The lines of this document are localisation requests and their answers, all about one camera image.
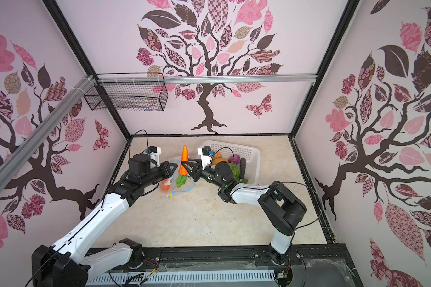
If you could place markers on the clear blue-zipper zip bag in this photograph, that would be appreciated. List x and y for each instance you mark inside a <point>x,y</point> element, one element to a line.
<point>180,183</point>

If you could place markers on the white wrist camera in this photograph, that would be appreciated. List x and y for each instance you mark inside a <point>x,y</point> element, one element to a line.
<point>154,153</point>
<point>206,155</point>

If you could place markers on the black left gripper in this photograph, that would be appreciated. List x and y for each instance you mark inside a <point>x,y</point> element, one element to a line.
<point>164,165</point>

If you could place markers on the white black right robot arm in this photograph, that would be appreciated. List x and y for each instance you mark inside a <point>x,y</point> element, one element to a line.
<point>283,209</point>

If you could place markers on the green toy cabbage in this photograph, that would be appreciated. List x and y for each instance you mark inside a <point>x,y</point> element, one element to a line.
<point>236,173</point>

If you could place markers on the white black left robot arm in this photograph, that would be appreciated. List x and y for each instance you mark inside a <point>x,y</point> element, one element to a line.
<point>67,263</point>

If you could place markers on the tan wrinkled toy bun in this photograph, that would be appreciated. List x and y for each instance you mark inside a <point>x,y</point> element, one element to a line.
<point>217,156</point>

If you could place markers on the black wire mesh basket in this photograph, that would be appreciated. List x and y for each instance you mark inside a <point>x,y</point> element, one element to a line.
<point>143,91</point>

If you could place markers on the purple toy onion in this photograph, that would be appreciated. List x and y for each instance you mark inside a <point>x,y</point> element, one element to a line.
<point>234,159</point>

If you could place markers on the aluminium rail back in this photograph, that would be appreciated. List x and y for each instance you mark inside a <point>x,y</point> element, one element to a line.
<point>225,79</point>

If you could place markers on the orange toy pumpkin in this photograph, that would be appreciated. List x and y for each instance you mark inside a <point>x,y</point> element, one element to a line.
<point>166,185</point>

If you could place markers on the white slotted cable duct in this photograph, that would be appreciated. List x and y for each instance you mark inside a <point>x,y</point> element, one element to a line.
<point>186,278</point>

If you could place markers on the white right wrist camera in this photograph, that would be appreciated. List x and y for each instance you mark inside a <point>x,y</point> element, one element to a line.
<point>206,155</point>

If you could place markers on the aluminium rail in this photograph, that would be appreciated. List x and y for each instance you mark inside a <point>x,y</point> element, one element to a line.
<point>32,142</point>
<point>225,79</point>

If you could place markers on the dark toy eggplant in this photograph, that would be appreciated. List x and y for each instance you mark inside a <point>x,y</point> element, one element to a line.
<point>242,168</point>

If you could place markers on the black base platform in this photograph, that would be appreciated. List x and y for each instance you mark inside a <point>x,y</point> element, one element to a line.
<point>328,265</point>

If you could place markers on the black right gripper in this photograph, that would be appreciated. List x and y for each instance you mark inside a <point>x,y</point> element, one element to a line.
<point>199,172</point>

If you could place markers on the white perforated plastic basket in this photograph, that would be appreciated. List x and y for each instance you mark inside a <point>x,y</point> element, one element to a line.
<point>251,154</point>

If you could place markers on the aluminium rail left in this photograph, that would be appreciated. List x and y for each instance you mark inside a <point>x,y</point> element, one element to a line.
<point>32,142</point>

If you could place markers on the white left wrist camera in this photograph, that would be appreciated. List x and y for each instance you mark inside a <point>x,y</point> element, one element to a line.
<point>154,153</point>

